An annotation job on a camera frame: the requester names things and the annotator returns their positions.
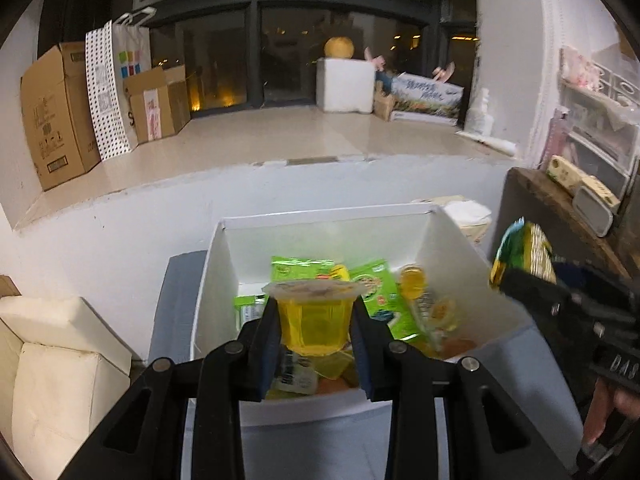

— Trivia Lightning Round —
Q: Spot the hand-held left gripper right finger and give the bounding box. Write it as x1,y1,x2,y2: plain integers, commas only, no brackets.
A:
349,297,571,480

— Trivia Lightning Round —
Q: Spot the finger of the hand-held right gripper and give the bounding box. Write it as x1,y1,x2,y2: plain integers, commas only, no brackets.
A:
550,257,640,311
500,267,608,341

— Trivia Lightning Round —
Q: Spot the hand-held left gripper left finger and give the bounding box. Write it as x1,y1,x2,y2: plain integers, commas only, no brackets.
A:
60,296,281,480

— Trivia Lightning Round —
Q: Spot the yellow jelly cup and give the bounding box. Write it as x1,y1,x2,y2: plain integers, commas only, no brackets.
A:
320,355,358,381
262,280,366,358
400,266,428,306
430,297,458,331

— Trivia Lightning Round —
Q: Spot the green seaweed snack packet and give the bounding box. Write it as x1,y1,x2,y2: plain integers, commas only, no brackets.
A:
234,294,268,336
347,259,426,341
489,217,558,288
270,256,337,283

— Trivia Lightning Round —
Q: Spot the white storage box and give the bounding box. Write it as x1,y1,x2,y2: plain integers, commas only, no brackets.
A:
190,203,538,428

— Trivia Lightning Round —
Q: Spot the person's right hand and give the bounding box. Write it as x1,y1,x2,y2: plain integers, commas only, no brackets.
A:
582,385,640,447

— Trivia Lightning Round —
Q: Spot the grey and black device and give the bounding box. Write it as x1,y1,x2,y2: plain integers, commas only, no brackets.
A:
571,185,615,237

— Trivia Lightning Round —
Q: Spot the wooden counter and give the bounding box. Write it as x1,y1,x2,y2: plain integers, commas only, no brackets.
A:
500,166,640,281

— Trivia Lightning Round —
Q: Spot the yellow tissue pack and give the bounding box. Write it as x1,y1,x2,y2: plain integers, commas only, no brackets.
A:
411,196,493,246

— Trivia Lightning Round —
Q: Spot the yellow and white box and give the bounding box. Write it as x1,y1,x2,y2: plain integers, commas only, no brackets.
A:
545,154,621,211

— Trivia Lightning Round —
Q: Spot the blue-grey table mat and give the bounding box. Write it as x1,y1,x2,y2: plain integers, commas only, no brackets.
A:
149,250,401,480

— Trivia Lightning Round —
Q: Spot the clear plastic drawer unit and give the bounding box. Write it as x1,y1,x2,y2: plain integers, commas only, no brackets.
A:
540,80,640,201

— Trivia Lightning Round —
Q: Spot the rolled white paper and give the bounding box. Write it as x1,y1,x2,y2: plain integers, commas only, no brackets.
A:
456,130,517,157

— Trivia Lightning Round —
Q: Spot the floral pouch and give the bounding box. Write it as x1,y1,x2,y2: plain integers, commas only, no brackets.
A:
559,46,603,92

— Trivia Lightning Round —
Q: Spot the landscape printed carton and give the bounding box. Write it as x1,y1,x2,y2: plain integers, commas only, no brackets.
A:
390,72,465,127

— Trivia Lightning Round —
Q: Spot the white leather sofa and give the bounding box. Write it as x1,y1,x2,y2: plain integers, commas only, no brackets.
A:
0,296,133,471

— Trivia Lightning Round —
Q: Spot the small brown paper bag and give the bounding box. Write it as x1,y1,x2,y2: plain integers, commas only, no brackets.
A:
374,87,396,122

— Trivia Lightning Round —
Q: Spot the small open cardboard box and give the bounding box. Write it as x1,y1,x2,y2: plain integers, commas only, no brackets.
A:
123,64,192,144

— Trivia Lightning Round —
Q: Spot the white foam box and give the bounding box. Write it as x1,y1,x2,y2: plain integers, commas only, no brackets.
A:
316,57,377,114

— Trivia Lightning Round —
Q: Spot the dark window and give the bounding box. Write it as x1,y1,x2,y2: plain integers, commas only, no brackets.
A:
37,0,478,121

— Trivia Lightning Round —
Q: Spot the yellow pomelo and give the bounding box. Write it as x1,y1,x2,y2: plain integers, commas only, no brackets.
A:
324,36,356,59

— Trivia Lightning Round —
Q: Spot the white dotted paper bag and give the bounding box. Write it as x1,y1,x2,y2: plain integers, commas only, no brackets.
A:
85,6,153,161

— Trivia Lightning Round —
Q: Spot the large cardboard box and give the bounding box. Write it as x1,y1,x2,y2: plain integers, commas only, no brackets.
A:
20,41,103,192

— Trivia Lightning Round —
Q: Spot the white wire rack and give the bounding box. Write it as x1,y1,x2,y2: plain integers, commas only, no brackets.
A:
597,70,640,111

